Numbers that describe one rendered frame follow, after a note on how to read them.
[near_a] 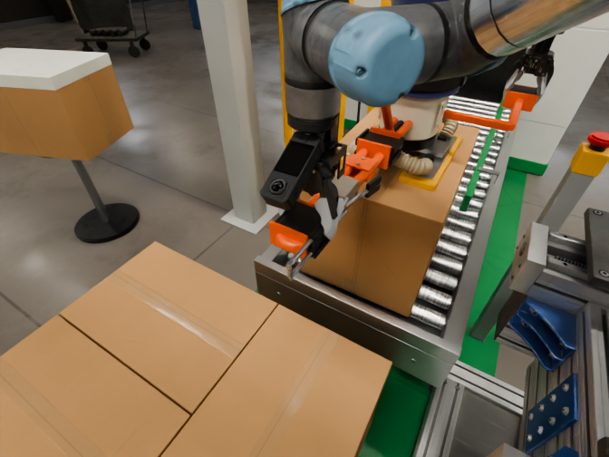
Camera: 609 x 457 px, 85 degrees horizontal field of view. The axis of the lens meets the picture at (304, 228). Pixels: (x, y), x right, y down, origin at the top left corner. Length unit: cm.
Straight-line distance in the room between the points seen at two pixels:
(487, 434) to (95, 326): 133
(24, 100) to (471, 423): 225
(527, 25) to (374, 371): 87
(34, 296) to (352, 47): 220
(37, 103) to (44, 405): 131
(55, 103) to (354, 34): 170
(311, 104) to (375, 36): 15
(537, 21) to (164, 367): 106
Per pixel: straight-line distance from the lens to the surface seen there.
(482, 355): 185
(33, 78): 192
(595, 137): 127
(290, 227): 55
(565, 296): 84
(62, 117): 194
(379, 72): 32
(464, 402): 146
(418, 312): 118
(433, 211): 89
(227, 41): 176
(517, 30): 38
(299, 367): 102
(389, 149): 79
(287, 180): 44
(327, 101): 45
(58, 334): 131
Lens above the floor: 146
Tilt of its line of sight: 41 degrees down
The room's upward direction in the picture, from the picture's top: straight up
